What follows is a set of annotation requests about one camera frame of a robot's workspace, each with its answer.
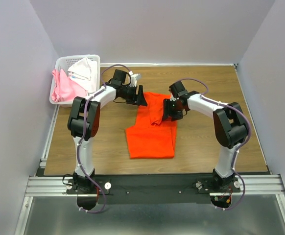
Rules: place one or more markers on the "pink t shirt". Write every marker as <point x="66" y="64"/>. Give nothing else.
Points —
<point x="65" y="89"/>

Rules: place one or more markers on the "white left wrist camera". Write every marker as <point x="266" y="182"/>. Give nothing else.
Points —
<point x="134" y="78"/>

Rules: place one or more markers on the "orange t shirt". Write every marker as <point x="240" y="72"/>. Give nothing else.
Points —
<point x="151" y="137"/>

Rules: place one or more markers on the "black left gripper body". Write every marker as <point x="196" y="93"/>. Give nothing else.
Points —
<point x="130" y="94"/>

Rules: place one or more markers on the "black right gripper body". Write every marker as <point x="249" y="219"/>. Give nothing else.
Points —
<point x="173" y="110"/>

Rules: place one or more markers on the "aluminium frame rail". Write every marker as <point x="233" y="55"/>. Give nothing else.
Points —
<point x="154" y="204"/>

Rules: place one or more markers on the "white plastic laundry basket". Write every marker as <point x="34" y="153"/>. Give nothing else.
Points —
<point x="64" y="63"/>

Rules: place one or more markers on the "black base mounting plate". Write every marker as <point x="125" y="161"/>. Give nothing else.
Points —
<point x="149" y="189"/>

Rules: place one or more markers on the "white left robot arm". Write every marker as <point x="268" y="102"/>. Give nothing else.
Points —
<point x="83" y="122"/>

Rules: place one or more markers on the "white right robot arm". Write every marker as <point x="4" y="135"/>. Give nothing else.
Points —
<point x="231" y="127"/>

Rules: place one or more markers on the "white t shirt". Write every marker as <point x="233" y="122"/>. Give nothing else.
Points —
<point x="84" y="72"/>

